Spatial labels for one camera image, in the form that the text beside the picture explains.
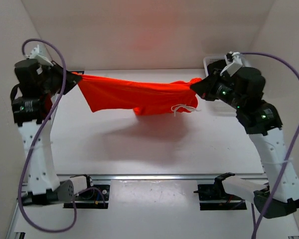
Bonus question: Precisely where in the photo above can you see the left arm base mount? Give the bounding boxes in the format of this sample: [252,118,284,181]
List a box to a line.
[75,174,110,209]

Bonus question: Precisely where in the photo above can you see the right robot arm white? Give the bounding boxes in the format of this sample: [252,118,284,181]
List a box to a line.
[190,67,299,219]

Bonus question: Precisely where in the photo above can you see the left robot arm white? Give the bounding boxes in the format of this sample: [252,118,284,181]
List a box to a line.
[10,59,95,206]

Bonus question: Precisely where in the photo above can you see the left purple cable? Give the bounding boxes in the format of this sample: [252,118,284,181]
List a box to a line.
[17,38,108,233]

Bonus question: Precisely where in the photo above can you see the orange shorts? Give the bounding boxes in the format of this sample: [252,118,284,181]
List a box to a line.
[77,74,201,116]

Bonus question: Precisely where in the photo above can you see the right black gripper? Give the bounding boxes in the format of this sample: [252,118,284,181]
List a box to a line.
[190,68,245,111]

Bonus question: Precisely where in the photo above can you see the white plastic basket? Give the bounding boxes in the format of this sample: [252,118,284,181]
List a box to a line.
[203,55,237,118]

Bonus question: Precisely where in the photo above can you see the aluminium frame left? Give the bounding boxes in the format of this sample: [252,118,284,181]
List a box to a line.
[5,199,25,239]

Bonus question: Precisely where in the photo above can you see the aluminium rail front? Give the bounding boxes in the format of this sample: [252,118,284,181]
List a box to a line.
[58,173,267,181]

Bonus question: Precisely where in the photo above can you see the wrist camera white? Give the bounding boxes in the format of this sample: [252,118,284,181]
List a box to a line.
[24,44,53,67]
[220,52,246,77]

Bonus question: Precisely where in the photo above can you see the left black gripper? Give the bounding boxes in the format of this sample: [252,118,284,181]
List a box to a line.
[40,61,83,98]

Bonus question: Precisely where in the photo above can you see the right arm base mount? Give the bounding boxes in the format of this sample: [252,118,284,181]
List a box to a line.
[193,172,247,211]

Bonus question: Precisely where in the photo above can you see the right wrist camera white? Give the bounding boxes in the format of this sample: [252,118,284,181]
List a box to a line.
[220,52,246,77]

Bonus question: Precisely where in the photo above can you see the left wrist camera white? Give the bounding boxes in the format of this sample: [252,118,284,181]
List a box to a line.
[24,44,53,67]

